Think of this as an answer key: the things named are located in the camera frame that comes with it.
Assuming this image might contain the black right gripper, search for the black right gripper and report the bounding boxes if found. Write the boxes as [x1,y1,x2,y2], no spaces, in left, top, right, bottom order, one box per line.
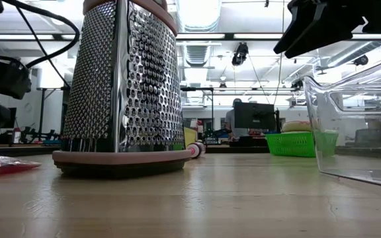
[273,0,381,60]

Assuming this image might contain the clear plastic bin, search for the clear plastic bin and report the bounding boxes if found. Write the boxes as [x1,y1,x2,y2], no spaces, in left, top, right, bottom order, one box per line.
[302,54,381,191]

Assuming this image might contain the metal box grater pink rim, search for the metal box grater pink rim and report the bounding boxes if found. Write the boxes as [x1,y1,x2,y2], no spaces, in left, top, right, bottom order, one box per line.
[52,0,192,180]

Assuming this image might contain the red snack packet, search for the red snack packet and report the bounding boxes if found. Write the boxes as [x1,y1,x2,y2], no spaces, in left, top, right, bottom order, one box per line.
[0,152,42,179]

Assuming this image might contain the black ceiling spotlight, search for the black ceiling spotlight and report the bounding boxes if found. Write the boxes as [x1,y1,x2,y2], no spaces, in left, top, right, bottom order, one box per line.
[353,54,370,67]

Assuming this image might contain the large black monitor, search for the large black monitor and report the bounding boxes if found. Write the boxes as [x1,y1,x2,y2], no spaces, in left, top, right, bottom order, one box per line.
[233,101,276,132]

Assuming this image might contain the green plastic basket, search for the green plastic basket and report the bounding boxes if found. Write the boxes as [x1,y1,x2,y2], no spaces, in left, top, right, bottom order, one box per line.
[265,131,340,158]

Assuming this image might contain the person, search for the person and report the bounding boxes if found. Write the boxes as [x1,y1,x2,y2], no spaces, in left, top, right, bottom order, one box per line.
[224,97,249,139]

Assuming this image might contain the yellow plastic container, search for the yellow plastic container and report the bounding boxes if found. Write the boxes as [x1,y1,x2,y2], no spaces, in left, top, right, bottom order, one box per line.
[183,126,198,148]

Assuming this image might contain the white container red cap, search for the white container red cap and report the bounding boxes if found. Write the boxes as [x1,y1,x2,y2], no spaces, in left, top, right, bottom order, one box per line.
[11,127,22,145]

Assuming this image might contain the black hanging ceiling camera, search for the black hanging ceiling camera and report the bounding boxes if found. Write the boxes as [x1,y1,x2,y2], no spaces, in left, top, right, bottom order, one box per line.
[231,42,249,67]

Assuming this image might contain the silver ventilation duct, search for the silver ventilation duct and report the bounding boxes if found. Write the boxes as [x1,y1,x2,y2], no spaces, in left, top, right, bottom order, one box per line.
[176,0,223,67]

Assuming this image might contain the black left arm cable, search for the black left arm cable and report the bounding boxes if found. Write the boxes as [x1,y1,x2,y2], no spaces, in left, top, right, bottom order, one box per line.
[1,0,81,89]

